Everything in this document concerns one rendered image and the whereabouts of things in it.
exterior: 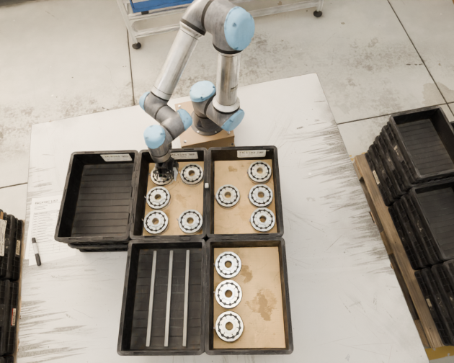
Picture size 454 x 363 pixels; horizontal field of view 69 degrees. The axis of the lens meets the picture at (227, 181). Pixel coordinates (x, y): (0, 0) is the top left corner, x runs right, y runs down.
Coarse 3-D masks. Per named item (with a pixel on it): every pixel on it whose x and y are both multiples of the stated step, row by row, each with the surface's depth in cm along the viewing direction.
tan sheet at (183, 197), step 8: (152, 168) 152; (152, 184) 149; (176, 184) 148; (184, 184) 148; (200, 184) 148; (176, 192) 147; (184, 192) 146; (192, 192) 146; (200, 192) 146; (176, 200) 145; (184, 200) 145; (192, 200) 145; (200, 200) 145; (168, 208) 144; (176, 208) 144; (184, 208) 143; (192, 208) 143; (200, 208) 143; (168, 216) 142; (176, 216) 142; (176, 224) 141; (144, 232) 140; (168, 232) 139; (176, 232) 139; (200, 232) 139
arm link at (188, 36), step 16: (208, 0) 107; (192, 16) 111; (192, 32) 114; (176, 48) 116; (192, 48) 118; (176, 64) 118; (160, 80) 121; (176, 80) 122; (144, 96) 126; (160, 96) 123
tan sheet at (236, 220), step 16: (256, 160) 151; (224, 176) 149; (240, 176) 148; (272, 176) 148; (240, 192) 145; (272, 192) 145; (240, 208) 142; (256, 208) 142; (272, 208) 142; (224, 224) 140; (240, 224) 139
